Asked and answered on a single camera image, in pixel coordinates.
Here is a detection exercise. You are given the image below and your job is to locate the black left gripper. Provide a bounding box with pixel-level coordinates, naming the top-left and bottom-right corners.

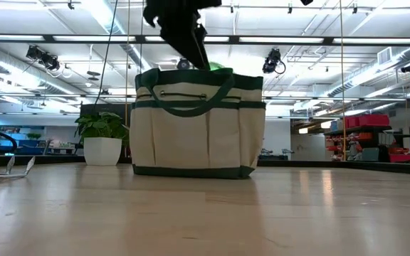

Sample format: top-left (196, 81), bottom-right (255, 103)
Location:
top-left (142, 0), bottom-right (224, 71)

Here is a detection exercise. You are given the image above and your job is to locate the cream gardening bag green trim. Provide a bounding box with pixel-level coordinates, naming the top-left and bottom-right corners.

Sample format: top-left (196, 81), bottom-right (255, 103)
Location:
top-left (129, 67), bottom-right (267, 180)

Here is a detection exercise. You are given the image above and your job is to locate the green plant in white pot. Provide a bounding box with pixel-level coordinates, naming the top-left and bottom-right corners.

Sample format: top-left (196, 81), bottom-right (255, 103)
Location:
top-left (74, 111), bottom-right (130, 167)

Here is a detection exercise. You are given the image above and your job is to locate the black overhead beam with lights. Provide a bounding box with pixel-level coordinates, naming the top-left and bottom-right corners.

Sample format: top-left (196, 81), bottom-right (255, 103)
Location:
top-left (0, 33), bottom-right (410, 46)

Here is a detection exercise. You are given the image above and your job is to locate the storage rack with small bins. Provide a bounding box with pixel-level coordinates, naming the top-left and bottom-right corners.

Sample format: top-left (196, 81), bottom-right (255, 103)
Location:
top-left (324, 112), bottom-right (393, 163)

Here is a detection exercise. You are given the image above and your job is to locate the red plastic bin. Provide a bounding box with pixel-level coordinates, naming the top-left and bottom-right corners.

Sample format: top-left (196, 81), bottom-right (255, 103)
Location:
top-left (389, 152), bottom-right (410, 164)

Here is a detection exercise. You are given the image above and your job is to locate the yellow hanging cable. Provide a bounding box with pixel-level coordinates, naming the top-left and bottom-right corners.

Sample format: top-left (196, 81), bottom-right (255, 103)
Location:
top-left (338, 0), bottom-right (347, 161)
top-left (124, 0), bottom-right (131, 118)

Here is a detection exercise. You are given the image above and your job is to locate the black overhead camera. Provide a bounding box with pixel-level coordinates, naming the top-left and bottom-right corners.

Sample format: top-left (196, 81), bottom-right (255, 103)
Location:
top-left (261, 48), bottom-right (286, 75)

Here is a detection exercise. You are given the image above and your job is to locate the thin black hanging cable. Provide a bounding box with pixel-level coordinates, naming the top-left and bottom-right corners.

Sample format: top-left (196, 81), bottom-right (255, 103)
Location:
top-left (93, 0), bottom-right (120, 107)

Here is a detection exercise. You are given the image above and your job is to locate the black ceiling camera cluster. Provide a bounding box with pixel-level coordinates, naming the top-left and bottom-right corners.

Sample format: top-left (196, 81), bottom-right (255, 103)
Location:
top-left (25, 45), bottom-right (61, 71)

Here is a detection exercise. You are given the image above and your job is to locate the silver ceiling duct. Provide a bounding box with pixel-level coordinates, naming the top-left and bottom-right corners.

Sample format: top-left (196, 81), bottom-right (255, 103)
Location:
top-left (0, 44), bottom-right (85, 97)
top-left (327, 46), bottom-right (410, 99)

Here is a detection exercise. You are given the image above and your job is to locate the black table edge frame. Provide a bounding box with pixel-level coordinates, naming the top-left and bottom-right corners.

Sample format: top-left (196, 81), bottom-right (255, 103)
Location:
top-left (0, 152), bottom-right (410, 176)

